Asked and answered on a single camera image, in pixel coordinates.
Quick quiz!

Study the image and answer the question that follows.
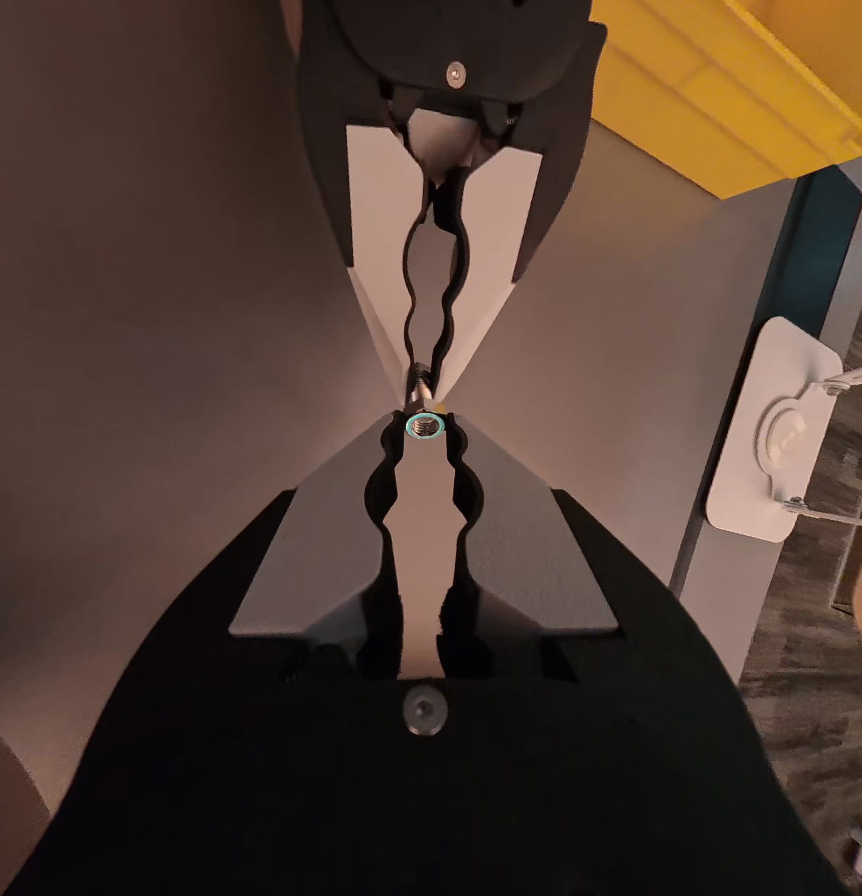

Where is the yellow divided plastic bin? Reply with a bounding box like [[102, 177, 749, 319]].
[[588, 0, 862, 200]]

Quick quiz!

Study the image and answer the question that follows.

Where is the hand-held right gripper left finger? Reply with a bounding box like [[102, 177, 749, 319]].
[[228, 412, 407, 659]]

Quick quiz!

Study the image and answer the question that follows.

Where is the steel hex bolt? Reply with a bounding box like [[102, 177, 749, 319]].
[[405, 363, 439, 421]]

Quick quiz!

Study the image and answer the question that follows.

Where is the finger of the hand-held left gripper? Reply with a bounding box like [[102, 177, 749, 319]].
[[430, 143, 545, 398], [346, 125, 432, 377]]

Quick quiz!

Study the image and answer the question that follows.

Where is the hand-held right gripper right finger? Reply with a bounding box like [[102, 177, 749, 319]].
[[441, 412, 621, 641]]

